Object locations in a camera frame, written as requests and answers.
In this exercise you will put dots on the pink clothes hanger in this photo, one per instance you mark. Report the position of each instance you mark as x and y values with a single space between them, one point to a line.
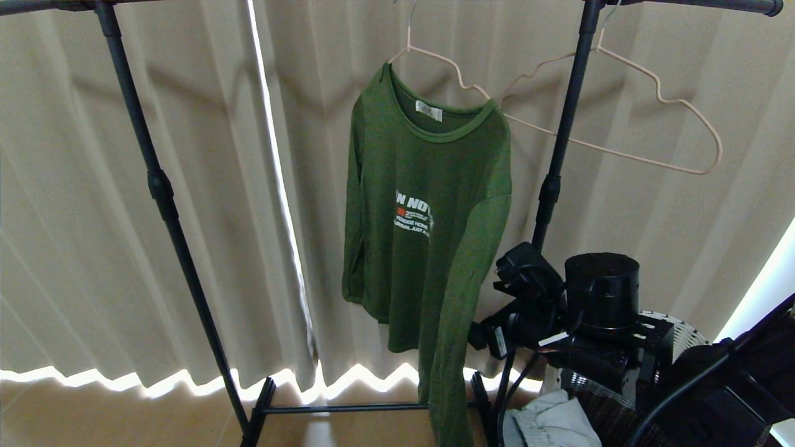
408 37
720 152

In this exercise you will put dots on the white laundry basket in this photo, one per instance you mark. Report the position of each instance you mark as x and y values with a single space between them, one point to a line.
689 332

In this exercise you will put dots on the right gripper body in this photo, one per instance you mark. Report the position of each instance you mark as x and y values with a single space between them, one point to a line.
584 366

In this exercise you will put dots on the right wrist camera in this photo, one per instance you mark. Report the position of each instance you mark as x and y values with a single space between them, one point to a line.
528 270

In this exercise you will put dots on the black clothes rack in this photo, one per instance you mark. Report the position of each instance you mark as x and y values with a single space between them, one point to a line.
158 186

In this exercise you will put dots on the beige curtain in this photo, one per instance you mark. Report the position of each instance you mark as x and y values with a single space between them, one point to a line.
248 248

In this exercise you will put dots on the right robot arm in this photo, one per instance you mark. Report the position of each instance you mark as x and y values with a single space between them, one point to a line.
602 292

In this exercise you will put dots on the pale grey shorts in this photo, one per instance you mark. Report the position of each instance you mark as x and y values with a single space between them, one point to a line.
553 422

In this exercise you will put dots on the green long-sleeved shirt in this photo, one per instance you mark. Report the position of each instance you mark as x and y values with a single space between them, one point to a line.
428 161

